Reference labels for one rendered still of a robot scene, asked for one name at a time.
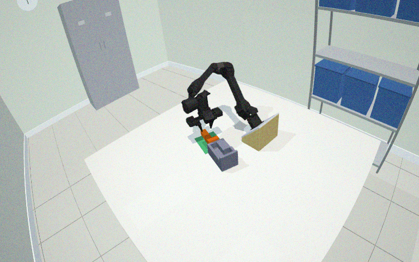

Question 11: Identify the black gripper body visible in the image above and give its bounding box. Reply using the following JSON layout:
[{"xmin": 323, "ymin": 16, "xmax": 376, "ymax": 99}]
[{"xmin": 185, "ymin": 105, "xmax": 223, "ymax": 127}]

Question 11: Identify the orange l-shaped part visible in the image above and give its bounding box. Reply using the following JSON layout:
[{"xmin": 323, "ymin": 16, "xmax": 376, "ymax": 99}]
[{"xmin": 200, "ymin": 129, "xmax": 219, "ymax": 144}]

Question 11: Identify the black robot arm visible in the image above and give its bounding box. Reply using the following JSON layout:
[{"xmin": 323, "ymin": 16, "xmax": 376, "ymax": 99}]
[{"xmin": 181, "ymin": 62, "xmax": 262, "ymax": 130}]

